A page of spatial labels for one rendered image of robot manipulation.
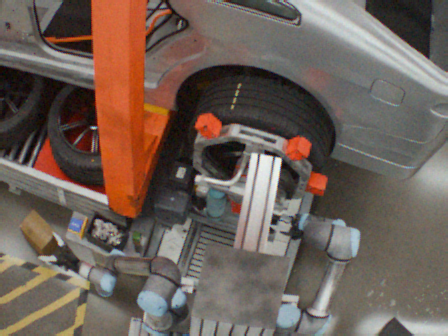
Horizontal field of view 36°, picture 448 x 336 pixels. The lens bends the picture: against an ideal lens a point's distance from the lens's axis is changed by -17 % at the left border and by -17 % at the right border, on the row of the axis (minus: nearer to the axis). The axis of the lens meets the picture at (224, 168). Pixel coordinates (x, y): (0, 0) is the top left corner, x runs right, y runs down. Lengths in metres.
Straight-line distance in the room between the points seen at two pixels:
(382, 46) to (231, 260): 1.33
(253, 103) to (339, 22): 0.67
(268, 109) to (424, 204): 1.70
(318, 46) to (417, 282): 1.95
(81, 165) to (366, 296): 1.83
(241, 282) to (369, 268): 2.39
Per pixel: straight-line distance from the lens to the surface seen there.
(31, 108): 4.37
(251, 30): 3.26
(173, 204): 4.11
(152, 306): 2.81
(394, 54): 3.21
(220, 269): 2.24
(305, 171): 3.59
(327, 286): 3.19
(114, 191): 3.74
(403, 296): 4.56
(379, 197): 4.76
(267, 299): 2.22
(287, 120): 3.51
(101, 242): 3.86
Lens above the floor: 4.12
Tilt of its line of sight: 62 degrees down
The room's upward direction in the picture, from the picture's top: 9 degrees clockwise
